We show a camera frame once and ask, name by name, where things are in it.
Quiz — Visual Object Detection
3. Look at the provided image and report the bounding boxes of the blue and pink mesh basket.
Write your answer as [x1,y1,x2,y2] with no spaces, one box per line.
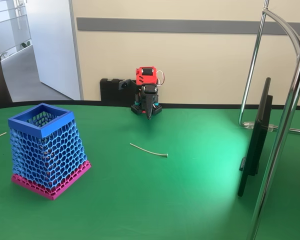
[7,102,93,201]

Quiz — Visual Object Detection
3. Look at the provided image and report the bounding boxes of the black upright board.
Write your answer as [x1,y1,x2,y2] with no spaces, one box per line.
[0,44,14,110]

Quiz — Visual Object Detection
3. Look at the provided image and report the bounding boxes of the green table cloth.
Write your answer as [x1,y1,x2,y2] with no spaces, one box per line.
[0,102,300,240]

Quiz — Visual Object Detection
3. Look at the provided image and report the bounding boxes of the black gripper camera module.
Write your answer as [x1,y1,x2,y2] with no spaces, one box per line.
[118,78,132,91]

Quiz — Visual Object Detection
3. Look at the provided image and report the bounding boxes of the grey wall rail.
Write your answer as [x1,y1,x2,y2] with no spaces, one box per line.
[76,16,300,36]

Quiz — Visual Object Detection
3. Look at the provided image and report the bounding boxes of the red and white servo cable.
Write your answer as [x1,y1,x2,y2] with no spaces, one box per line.
[155,70,166,87]

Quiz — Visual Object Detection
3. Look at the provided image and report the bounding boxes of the black plastic case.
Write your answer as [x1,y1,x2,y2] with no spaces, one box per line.
[99,78,137,102]

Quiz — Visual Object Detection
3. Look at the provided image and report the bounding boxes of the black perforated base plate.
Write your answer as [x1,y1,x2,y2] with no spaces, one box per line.
[130,101,163,116]

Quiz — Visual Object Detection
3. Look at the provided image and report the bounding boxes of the black flat light panel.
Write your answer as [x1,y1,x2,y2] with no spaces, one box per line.
[237,77,274,198]

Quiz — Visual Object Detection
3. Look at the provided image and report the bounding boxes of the chrome tube stand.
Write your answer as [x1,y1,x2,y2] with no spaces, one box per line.
[237,0,300,240]

